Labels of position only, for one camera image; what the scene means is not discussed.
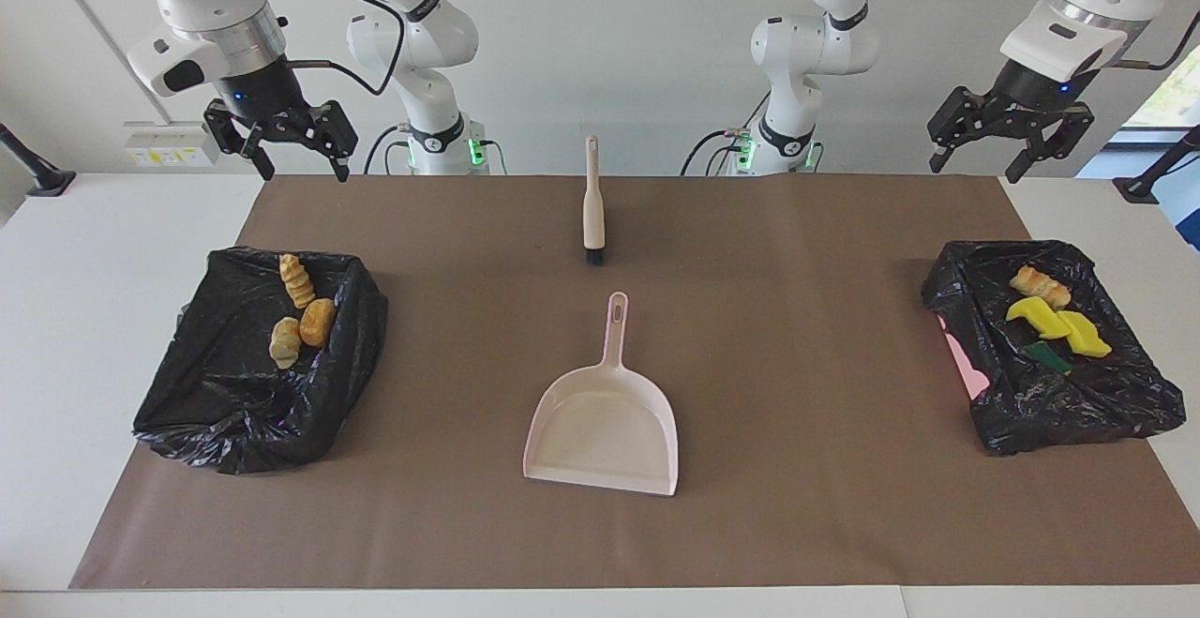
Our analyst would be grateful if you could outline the black plastic trash bag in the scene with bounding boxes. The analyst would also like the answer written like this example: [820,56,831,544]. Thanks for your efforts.
[132,245,390,476]
[922,239,1188,457]

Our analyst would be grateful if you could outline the green yellow sponge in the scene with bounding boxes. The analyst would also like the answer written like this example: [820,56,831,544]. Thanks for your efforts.
[1024,341,1073,376]

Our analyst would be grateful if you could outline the orange striped toy croissant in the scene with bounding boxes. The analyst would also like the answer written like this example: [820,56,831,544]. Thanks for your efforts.
[1009,269,1073,310]
[278,253,317,310]

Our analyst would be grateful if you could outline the yellow foam piece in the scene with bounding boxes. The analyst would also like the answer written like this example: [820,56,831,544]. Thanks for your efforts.
[1057,310,1114,359]
[1005,296,1072,341]

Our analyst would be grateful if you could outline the brown toy bread loaf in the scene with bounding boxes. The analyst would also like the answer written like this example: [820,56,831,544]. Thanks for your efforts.
[299,297,338,349]

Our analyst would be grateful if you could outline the white wall conduit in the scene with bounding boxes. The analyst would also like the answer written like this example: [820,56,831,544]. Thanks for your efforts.
[36,0,172,127]

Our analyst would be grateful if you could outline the pink plastic bin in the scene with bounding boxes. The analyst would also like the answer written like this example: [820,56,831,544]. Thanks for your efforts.
[937,313,990,403]

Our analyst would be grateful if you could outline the beige hand brush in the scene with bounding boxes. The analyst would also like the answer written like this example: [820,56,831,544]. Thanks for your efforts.
[583,135,607,267]

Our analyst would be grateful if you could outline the black mount stand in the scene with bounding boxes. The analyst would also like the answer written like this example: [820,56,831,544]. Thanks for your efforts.
[0,123,78,199]
[1113,124,1200,204]

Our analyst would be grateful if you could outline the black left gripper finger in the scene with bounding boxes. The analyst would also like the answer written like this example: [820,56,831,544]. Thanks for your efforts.
[927,85,990,174]
[1005,102,1095,184]

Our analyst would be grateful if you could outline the beige plastic dustpan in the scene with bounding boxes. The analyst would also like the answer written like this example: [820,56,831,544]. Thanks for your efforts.
[522,292,680,497]

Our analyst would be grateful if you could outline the brown paper table mat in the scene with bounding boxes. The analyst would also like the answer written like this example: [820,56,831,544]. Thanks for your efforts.
[68,174,1200,591]

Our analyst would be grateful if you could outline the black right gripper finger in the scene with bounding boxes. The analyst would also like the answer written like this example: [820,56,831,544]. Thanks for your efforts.
[203,99,277,182]
[272,100,359,183]

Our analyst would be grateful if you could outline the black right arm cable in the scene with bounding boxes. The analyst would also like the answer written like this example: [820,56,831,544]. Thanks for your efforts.
[272,0,408,98]

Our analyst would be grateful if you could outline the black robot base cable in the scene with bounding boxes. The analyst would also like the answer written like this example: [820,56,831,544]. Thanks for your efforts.
[679,126,753,177]
[363,123,415,176]

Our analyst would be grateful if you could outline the window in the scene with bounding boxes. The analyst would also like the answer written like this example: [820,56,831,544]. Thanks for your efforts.
[1106,37,1200,145]

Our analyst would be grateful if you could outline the white wall socket box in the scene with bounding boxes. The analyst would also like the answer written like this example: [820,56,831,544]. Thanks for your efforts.
[124,121,226,169]

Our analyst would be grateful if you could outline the pale toy croissant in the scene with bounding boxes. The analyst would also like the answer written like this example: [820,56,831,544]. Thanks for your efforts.
[268,316,303,370]

